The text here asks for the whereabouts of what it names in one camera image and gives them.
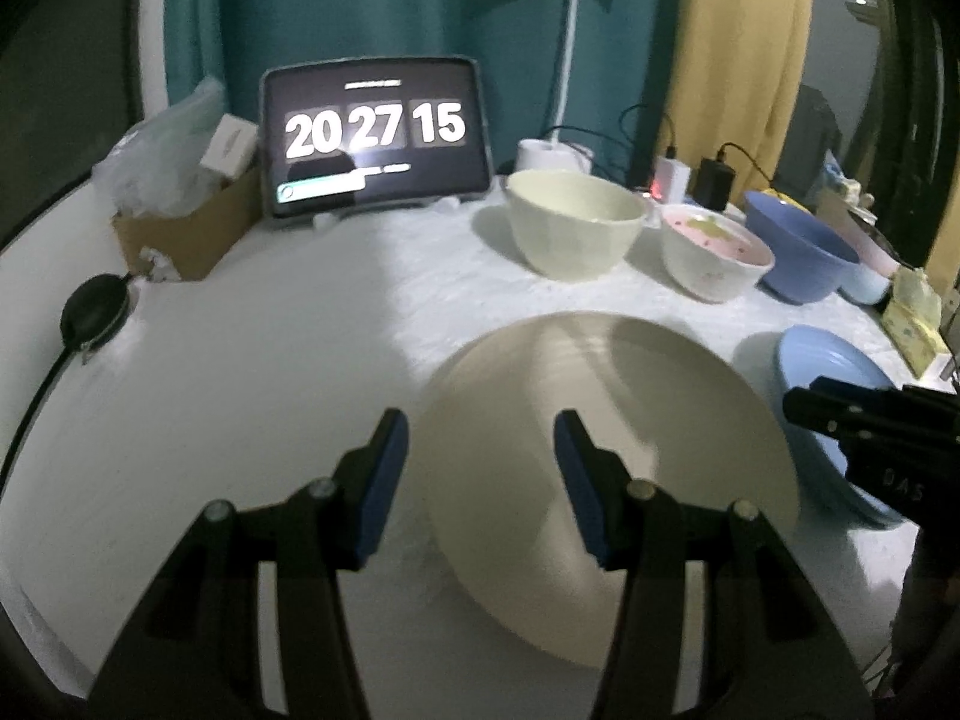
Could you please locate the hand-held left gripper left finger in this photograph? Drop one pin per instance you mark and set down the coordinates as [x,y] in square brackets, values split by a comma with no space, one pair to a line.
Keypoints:
[382,480]

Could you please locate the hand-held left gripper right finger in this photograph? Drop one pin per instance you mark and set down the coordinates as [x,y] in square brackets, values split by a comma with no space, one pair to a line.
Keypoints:
[579,495]

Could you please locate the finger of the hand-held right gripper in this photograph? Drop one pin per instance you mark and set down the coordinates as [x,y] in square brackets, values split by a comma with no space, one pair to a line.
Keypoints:
[847,388]
[814,411]

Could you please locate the light blue plate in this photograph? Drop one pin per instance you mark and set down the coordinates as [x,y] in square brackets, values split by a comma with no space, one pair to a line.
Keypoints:
[825,360]

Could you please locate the beige plate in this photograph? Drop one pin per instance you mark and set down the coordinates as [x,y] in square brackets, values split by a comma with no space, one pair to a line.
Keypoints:
[525,390]

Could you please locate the large blue bowl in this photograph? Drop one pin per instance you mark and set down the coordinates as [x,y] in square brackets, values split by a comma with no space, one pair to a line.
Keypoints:
[802,262]

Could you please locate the white bowl with pink inside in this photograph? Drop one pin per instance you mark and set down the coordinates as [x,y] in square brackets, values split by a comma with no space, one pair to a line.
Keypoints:
[705,270]

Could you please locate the yellow tissue pack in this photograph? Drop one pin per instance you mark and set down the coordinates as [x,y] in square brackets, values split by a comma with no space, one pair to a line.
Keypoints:
[911,322]

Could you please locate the small pink bowl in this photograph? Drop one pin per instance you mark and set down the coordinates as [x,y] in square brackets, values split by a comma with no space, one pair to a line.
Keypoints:
[877,261]

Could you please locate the small metal bowl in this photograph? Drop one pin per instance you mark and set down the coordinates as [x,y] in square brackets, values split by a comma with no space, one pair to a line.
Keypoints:
[874,232]

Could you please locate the beige woven basket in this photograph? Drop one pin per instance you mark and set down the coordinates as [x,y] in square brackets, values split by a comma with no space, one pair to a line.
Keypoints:
[844,191]

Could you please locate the black charger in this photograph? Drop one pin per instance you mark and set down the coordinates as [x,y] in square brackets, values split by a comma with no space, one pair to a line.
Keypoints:
[711,184]

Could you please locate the cream bowl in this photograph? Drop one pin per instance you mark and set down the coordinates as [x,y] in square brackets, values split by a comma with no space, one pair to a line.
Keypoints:
[570,240]

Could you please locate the white charger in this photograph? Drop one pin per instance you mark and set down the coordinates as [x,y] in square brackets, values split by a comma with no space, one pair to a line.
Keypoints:
[671,180]

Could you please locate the white crumpled tissue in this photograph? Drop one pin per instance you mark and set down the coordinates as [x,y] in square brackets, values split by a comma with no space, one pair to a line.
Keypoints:
[157,264]

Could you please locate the black round pouch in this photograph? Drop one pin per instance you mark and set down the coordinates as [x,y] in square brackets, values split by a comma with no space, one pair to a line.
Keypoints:
[94,311]

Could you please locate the tablet showing clock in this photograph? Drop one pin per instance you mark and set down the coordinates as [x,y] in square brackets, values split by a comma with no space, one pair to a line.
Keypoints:
[375,127]

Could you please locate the yellow curtain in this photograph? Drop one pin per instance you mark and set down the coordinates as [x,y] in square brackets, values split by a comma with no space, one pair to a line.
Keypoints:
[735,52]

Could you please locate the small white box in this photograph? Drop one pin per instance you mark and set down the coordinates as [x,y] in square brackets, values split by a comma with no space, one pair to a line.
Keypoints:
[229,146]

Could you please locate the clear plastic bag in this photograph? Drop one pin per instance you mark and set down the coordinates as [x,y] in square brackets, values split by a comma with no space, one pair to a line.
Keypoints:
[157,157]

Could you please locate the teal curtain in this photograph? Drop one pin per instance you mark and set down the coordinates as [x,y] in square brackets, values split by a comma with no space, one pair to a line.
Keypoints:
[375,0]

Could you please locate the black metal frame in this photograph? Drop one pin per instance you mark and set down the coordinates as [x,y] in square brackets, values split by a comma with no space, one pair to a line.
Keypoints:
[919,90]

